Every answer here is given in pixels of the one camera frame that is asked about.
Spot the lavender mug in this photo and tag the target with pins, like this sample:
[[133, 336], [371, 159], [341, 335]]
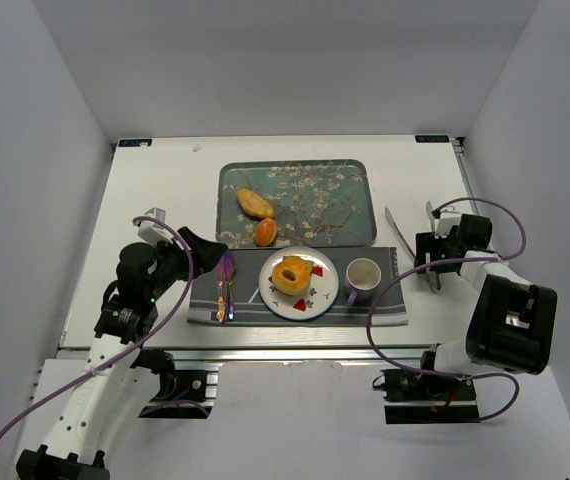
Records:
[[362, 277]]

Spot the orange ring bagel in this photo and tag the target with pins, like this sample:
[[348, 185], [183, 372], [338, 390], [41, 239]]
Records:
[[290, 279]]

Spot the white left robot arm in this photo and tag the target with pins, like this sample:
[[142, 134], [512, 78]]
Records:
[[121, 376]]

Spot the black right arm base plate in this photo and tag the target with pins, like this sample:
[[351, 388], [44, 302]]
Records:
[[411, 399]]

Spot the blue corner label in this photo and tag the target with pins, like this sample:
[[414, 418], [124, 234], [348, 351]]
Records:
[[429, 139], [134, 143]]

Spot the white watermelon pattern plate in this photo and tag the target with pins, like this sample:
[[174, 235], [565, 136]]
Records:
[[318, 298]]

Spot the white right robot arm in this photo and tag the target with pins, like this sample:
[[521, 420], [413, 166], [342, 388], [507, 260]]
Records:
[[512, 324]]

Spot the iridescent knife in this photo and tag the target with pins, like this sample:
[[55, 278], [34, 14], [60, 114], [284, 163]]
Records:
[[222, 289]]

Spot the grey cloth placemat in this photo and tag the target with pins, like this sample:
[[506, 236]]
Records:
[[250, 310]]

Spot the blue right corner label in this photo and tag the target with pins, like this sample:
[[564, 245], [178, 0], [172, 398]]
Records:
[[429, 139]]

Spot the round glazed bun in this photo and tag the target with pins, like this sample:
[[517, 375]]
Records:
[[266, 232]]

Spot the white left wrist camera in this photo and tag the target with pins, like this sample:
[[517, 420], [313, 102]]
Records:
[[151, 232]]

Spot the brown bread slice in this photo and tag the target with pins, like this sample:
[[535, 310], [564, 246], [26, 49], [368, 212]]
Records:
[[308, 265]]

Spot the blue left corner label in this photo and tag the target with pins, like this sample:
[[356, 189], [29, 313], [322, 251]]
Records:
[[134, 143]]

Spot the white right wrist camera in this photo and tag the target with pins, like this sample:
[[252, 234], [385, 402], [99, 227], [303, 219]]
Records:
[[444, 221]]

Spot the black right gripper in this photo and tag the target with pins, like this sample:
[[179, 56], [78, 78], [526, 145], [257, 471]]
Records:
[[428, 252]]

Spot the long oval bread roll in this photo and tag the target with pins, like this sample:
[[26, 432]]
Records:
[[253, 205]]

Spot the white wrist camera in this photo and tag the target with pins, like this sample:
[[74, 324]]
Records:
[[444, 221], [151, 232]]

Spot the blue floral serving tray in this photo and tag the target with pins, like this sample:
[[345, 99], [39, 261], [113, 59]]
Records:
[[317, 203]]

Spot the iridescent fork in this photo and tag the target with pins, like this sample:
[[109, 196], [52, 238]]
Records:
[[230, 272]]

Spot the silver metal tongs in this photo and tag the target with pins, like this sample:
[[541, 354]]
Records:
[[433, 282]]

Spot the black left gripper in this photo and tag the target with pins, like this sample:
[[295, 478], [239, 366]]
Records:
[[185, 255]]

